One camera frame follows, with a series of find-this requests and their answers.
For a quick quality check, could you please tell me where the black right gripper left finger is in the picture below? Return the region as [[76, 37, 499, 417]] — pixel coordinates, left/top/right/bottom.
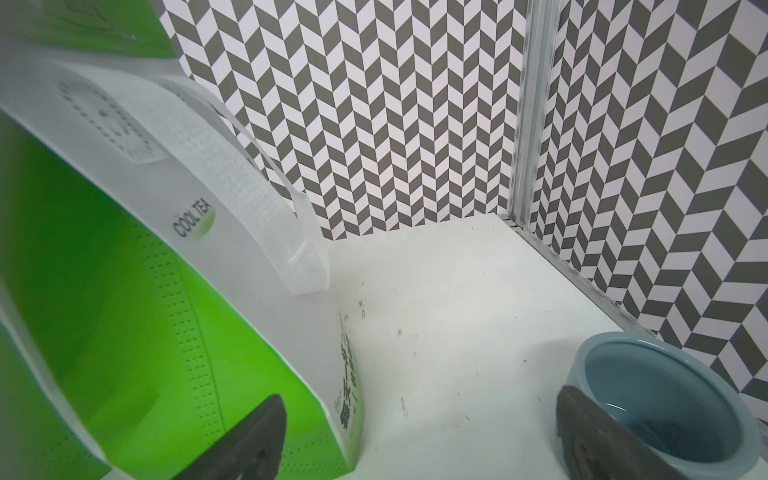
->
[[174, 394, 287, 480]]

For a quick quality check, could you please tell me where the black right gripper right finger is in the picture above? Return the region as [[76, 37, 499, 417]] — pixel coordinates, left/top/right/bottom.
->
[[556, 385, 684, 479]]

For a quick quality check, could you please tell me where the blue-grey ceramic cup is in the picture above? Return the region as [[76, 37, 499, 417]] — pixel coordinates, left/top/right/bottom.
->
[[566, 332, 761, 479]]

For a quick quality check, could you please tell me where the green white tea bag right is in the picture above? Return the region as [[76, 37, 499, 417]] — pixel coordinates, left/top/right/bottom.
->
[[1, 1, 362, 479]]

